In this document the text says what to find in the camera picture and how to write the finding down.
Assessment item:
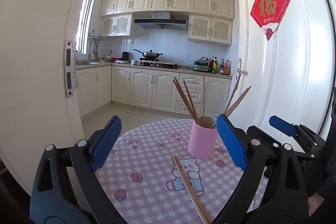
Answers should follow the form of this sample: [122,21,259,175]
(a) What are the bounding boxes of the lower kitchen cabinets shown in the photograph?
[76,63,231,117]

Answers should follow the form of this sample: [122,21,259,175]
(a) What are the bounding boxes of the kitchen cabinets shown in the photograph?
[100,0,235,45]
[76,63,231,117]

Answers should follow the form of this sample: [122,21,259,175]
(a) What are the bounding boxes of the upper kitchen cabinets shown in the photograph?
[100,0,235,45]

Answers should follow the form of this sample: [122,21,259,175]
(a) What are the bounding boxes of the kitchen window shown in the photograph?
[76,0,92,54]

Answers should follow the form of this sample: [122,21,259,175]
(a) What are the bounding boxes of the white door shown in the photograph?
[230,0,335,140]

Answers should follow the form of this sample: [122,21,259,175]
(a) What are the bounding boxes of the chopstick in cup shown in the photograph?
[173,77,195,122]
[224,86,251,117]
[224,73,241,114]
[183,81,201,126]
[202,76,206,126]

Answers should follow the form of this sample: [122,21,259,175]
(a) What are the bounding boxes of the wooden chopstick on table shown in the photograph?
[174,156,211,224]
[171,153,209,224]

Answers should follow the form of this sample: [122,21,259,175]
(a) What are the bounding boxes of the pink checkered tablecloth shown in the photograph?
[94,118,268,224]

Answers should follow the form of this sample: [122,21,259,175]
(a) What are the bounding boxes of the pink utensil holder cup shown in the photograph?
[188,117,219,159]

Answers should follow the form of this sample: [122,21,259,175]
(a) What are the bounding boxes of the dark sauce bottle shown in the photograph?
[219,59,225,75]

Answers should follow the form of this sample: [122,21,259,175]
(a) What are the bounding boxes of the green bottle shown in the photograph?
[212,57,218,74]

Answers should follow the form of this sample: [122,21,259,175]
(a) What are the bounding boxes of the green small appliance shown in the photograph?
[193,57,209,72]

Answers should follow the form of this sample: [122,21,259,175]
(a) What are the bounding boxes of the red fu door decoration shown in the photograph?
[250,0,290,41]

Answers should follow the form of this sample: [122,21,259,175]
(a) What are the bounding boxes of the gas stove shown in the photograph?
[136,60,179,69]

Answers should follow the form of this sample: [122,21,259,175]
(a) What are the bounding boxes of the black kettle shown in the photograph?
[122,51,129,61]

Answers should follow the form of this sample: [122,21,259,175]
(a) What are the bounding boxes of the black wok on stove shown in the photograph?
[134,49,163,60]

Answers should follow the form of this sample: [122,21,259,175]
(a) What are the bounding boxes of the range hood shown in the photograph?
[134,12,188,31]

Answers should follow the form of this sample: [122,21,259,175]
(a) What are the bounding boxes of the door handle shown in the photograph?
[233,58,248,81]

